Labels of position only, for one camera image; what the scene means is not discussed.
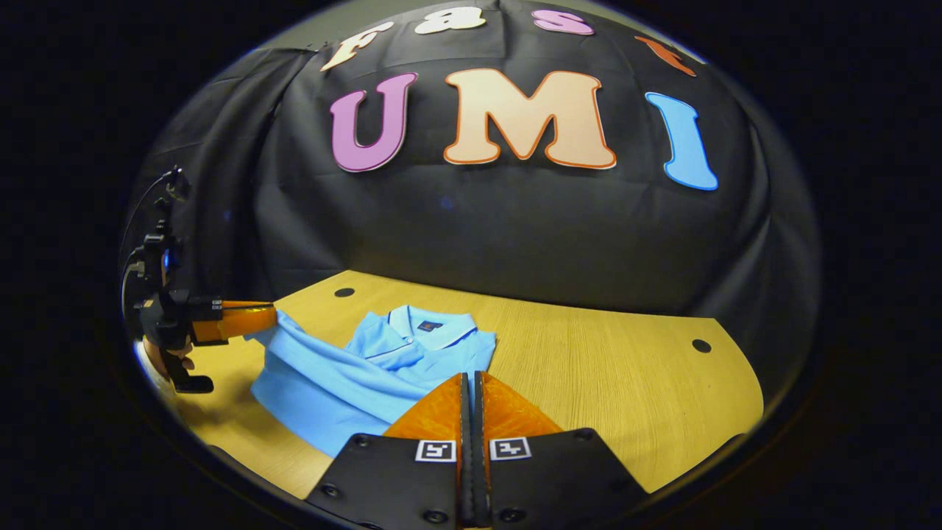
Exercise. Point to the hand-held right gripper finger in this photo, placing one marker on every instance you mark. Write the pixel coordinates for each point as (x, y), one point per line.
(482, 471)
(464, 471)

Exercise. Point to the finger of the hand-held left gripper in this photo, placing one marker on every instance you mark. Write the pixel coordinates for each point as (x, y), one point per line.
(239, 324)

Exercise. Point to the black backdrop cloth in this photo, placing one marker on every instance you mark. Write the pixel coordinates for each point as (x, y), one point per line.
(515, 235)

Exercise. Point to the light blue T-shirt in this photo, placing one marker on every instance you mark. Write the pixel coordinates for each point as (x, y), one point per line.
(331, 390)

